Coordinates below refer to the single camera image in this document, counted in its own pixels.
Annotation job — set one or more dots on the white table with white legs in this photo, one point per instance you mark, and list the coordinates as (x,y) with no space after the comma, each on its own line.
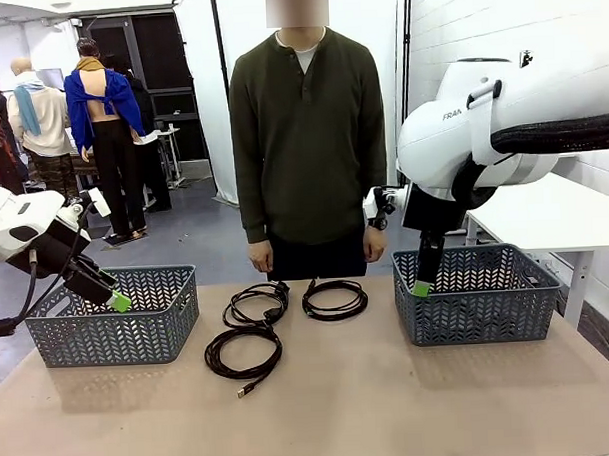
(559,219)

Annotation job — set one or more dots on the black light stand pole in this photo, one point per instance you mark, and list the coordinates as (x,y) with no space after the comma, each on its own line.
(407,14)

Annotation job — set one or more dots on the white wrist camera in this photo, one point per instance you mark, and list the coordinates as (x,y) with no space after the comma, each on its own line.
(99,202)
(371,205)

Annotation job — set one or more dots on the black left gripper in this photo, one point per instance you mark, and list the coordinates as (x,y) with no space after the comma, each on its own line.
(60,246)

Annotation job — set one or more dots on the grey plastic lattice basket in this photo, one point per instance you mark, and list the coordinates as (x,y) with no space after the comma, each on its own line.
(478,322)
(113,340)

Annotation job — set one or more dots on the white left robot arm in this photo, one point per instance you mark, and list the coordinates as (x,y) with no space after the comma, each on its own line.
(9,218)

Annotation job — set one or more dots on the person's left hand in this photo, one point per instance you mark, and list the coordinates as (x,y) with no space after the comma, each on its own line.
(376,245)

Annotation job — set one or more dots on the small white background desk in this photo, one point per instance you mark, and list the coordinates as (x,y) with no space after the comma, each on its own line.
(171,130)

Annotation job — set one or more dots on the white backdrop screen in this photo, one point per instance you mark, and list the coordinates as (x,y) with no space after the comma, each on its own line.
(197,31)

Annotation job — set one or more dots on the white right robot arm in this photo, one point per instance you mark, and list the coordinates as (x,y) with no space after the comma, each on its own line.
(431,138)

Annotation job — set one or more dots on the person in dark green henley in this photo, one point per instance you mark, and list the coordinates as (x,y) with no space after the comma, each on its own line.
(306,138)

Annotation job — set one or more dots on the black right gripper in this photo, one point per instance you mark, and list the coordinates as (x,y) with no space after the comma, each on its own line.
(429,211)

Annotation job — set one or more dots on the black wristwatch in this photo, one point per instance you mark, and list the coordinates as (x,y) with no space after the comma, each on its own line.
(377,224)

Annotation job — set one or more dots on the black backdrop stand pole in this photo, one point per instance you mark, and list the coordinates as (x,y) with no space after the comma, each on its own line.
(219,41)

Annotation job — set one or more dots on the mannequin with cream sweater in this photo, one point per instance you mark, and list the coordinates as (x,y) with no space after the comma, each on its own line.
(45,117)

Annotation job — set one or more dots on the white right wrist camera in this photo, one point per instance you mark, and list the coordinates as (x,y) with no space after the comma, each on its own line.
(371,205)

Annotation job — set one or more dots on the dark glass doorway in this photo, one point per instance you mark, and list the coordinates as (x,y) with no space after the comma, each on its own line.
(163,53)

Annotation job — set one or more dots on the person's right forearm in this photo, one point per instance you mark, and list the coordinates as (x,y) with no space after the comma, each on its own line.
(254,210)

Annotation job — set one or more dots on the person's right hand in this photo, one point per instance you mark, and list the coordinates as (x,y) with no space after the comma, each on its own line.
(260,254)

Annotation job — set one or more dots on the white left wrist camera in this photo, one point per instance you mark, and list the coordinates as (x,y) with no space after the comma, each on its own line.
(99,202)

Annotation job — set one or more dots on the mannequin with blue shirt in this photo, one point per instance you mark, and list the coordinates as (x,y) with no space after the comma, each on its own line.
(80,106)

